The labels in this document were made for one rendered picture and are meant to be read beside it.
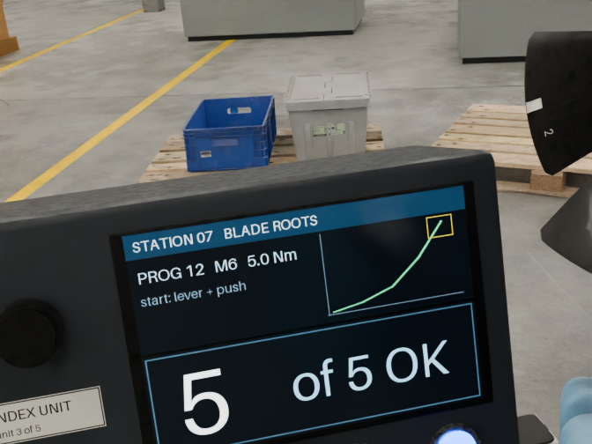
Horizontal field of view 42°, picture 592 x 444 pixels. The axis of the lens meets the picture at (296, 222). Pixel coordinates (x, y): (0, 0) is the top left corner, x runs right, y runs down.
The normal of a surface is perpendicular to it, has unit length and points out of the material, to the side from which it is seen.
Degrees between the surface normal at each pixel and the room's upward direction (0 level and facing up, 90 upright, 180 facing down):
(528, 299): 0
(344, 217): 75
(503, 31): 90
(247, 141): 90
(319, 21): 90
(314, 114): 95
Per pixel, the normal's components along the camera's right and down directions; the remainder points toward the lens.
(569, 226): -0.60, -0.29
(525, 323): -0.07, -0.92
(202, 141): -0.05, 0.40
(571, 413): -0.46, 0.15
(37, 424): 0.18, 0.11
